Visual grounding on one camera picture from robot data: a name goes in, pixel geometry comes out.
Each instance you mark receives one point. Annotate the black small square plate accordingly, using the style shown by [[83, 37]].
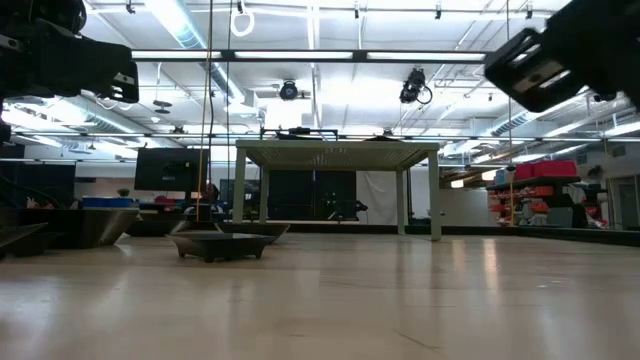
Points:
[[25, 245], [222, 246], [385, 139]]

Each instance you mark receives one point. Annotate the black wavy square plate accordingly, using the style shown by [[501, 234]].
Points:
[[90, 227], [292, 137]]

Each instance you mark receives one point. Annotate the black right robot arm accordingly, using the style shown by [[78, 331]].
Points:
[[600, 40]]

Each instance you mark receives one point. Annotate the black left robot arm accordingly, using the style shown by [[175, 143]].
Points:
[[40, 10]]

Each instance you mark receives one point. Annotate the black leaf-shaped plate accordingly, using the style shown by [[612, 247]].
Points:
[[155, 229], [250, 227]]

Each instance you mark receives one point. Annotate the red storage bins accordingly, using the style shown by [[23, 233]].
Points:
[[545, 170]]

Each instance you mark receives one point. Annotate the storage rack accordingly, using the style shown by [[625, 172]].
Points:
[[520, 186]]

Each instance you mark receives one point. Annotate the black partition panel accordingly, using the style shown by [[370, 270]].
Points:
[[45, 185]]

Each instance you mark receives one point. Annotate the blue storage bins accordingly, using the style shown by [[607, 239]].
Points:
[[107, 202]]

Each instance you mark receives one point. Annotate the black monitor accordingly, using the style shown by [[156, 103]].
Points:
[[165, 170]]

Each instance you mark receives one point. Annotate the white curtain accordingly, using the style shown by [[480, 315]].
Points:
[[377, 192]]

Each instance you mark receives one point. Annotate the LED light bar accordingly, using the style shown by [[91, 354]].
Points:
[[295, 55]]

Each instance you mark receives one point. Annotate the black tripod device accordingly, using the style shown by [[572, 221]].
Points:
[[345, 206]]

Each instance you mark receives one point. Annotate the black backdrop curtain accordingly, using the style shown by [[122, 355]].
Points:
[[300, 192]]

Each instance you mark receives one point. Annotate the silver ventilation duct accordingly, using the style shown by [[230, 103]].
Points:
[[185, 30], [510, 125]]

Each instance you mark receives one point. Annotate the black aluminium rig frame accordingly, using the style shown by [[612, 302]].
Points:
[[500, 231]]

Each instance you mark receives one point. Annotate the round black camera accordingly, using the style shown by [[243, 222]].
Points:
[[288, 91]]

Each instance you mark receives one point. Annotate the thin black rig frame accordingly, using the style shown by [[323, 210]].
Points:
[[300, 130]]

